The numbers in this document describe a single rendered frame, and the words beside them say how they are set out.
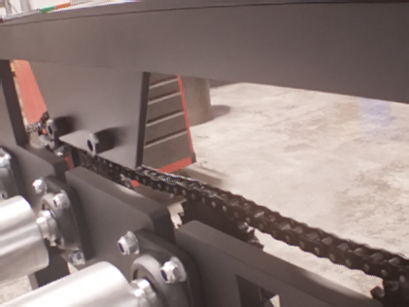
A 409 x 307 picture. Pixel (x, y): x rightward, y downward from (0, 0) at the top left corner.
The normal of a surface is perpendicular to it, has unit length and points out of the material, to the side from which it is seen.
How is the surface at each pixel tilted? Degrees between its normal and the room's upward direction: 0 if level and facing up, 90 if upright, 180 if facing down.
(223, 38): 90
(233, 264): 90
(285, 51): 90
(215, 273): 90
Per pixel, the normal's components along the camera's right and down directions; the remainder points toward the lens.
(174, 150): 0.57, 0.17
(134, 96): -0.80, 0.31
